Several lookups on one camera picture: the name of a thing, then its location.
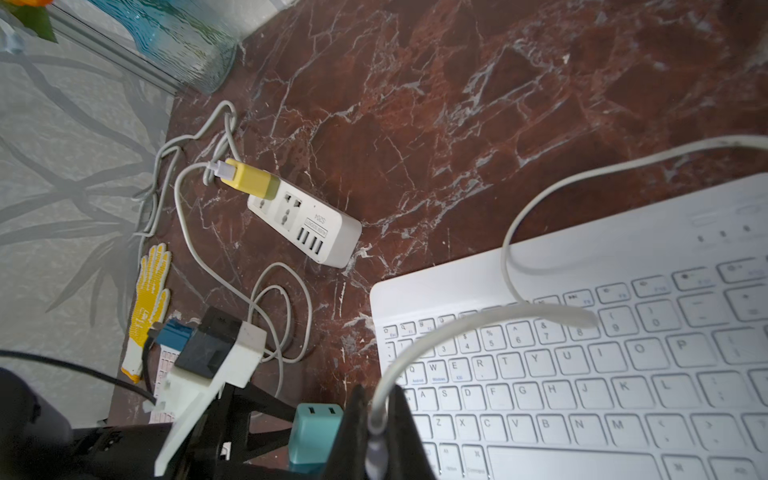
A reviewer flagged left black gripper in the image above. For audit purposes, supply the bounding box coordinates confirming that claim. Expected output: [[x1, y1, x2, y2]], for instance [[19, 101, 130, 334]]
[[72, 384, 297, 479]]

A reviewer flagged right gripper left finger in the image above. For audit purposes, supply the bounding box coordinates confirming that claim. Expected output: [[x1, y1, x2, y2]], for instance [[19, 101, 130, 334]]
[[323, 385, 368, 480]]

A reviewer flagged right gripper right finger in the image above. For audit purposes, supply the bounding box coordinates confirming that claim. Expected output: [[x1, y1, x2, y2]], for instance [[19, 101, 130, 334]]
[[384, 386, 435, 480]]

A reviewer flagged teal USB charger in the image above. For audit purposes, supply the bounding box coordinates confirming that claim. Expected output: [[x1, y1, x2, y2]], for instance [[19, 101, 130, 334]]
[[288, 403, 344, 474]]

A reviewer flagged white white-keyboard charging cable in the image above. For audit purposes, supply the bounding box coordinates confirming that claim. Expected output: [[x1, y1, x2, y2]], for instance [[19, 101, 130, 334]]
[[365, 134, 768, 436]]

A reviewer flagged white power strip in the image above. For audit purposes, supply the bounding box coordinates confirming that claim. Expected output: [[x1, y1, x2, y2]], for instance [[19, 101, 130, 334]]
[[247, 181, 362, 269]]

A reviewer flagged yellow USB charger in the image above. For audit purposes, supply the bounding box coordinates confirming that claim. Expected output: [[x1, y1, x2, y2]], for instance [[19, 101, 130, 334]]
[[213, 158, 280, 200]]

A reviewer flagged white wireless keyboard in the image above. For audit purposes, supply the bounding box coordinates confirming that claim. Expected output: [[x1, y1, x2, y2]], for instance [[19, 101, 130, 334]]
[[401, 174, 767, 479]]

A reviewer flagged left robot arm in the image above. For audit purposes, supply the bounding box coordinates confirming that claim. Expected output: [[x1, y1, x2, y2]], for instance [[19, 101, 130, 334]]
[[1, 370, 298, 479]]

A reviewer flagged yellow work glove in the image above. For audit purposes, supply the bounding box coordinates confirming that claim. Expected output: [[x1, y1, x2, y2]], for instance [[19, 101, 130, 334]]
[[121, 243, 172, 383]]

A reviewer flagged glass vase with flowers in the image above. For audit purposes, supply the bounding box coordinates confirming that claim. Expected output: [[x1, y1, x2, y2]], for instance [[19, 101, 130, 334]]
[[0, 0, 241, 95]]

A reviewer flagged white pink-keyboard charging cable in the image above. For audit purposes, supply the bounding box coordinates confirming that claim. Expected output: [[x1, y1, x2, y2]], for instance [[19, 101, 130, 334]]
[[173, 160, 314, 397]]

